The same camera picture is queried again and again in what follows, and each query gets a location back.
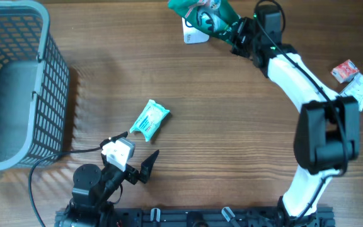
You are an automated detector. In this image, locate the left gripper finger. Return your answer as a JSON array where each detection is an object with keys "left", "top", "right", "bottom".
[
  {"left": 100, "top": 131, "right": 128, "bottom": 148},
  {"left": 139, "top": 150, "right": 159, "bottom": 183}
]

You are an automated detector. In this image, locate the teal wet wipes pack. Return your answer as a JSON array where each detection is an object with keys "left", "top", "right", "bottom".
[{"left": 130, "top": 100, "right": 170, "bottom": 142}]

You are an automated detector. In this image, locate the green 3M gloves package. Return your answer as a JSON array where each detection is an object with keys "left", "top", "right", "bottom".
[{"left": 168, "top": 0, "right": 241, "bottom": 45}]

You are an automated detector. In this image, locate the red snack packet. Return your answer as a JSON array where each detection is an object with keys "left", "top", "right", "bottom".
[{"left": 331, "top": 59, "right": 360, "bottom": 83}]

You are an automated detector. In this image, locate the white tissue pack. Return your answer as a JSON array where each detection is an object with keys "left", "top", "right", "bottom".
[{"left": 340, "top": 73, "right": 363, "bottom": 112}]

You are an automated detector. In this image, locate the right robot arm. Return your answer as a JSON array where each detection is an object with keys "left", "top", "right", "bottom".
[{"left": 231, "top": 1, "right": 360, "bottom": 226}]

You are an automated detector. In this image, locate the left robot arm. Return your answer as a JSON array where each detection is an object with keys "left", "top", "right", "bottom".
[{"left": 54, "top": 132, "right": 159, "bottom": 227}]

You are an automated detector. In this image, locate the white barcode scanner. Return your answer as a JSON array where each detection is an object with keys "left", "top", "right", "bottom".
[{"left": 182, "top": 18, "right": 209, "bottom": 44}]

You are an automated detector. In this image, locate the grey plastic shopping basket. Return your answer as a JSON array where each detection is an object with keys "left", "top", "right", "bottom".
[{"left": 0, "top": 1, "right": 71, "bottom": 171}]

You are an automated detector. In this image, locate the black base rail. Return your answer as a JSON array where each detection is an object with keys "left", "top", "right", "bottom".
[{"left": 54, "top": 206, "right": 336, "bottom": 227}]

